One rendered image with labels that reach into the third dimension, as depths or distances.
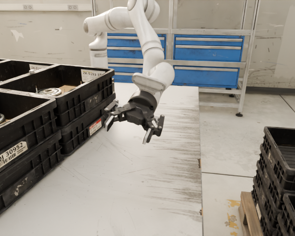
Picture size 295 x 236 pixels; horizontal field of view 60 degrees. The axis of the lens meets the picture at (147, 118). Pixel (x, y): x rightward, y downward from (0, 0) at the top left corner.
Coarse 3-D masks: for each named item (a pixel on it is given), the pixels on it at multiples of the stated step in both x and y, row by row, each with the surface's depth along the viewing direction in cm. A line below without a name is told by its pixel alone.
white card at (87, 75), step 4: (84, 72) 118; (88, 72) 117; (92, 72) 116; (96, 72) 116; (100, 72) 115; (104, 72) 114; (84, 76) 119; (88, 76) 118; (92, 76) 117; (96, 76) 116; (84, 80) 120; (88, 80) 119
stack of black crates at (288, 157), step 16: (272, 128) 136; (288, 128) 134; (272, 144) 121; (288, 144) 138; (272, 160) 121; (288, 160) 126; (256, 176) 146; (272, 176) 118; (288, 176) 104; (256, 192) 146; (272, 192) 120; (288, 192) 106; (256, 208) 141; (272, 208) 115; (272, 224) 117
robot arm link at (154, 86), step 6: (132, 78) 66; (138, 78) 66; (144, 78) 65; (150, 78) 65; (138, 84) 67; (144, 84) 66; (150, 84) 66; (156, 84) 65; (162, 84) 65; (138, 90) 68; (144, 90) 67; (150, 90) 67; (156, 90) 66; (162, 90) 66; (156, 96) 68
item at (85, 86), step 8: (64, 64) 122; (40, 72) 110; (112, 72) 111; (16, 80) 98; (96, 80) 99; (104, 80) 105; (0, 88) 88; (80, 88) 90; (88, 88) 95; (48, 96) 81; (56, 96) 81; (64, 96) 82; (72, 96) 86
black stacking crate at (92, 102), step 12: (48, 72) 114; (60, 72) 122; (72, 72) 120; (12, 84) 97; (24, 84) 102; (36, 84) 108; (48, 84) 115; (60, 84) 123; (72, 84) 123; (108, 84) 111; (84, 96) 95; (96, 96) 102; (108, 96) 111; (60, 108) 83; (72, 108) 88; (84, 108) 96; (60, 120) 84; (72, 120) 89
